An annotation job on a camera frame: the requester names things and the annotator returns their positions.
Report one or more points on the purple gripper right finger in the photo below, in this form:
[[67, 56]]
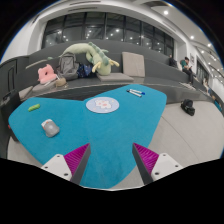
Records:
[[153, 166]]

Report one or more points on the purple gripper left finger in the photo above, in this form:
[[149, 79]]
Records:
[[71, 166]]

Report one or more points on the grey computer mouse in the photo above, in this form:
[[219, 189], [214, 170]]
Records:
[[50, 128]]

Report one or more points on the blue teal table mat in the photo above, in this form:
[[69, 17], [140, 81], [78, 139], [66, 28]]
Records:
[[110, 135]]

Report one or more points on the black bag on floor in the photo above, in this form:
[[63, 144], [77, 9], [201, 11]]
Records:
[[187, 106]]

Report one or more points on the small green object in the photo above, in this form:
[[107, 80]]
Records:
[[34, 107]]

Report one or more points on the blue capped marker pen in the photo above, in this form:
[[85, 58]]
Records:
[[137, 91]]

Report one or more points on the white marker pen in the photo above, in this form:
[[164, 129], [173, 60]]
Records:
[[136, 94]]

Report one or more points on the small tan pouch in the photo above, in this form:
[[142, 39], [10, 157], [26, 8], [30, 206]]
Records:
[[60, 82]]

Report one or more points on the pink plush cushion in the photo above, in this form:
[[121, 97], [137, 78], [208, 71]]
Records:
[[46, 74]]

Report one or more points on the grey flat seat cushion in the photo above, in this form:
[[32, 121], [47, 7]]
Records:
[[115, 77]]

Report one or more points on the dark blue bag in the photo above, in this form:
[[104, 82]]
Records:
[[84, 70]]

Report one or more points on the grey backpack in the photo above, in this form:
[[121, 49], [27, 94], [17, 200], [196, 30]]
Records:
[[68, 67]]

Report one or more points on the seated person in green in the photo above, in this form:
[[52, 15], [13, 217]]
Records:
[[186, 68]]

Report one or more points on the green dragon plush toy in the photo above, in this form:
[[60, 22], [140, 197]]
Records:
[[96, 56]]

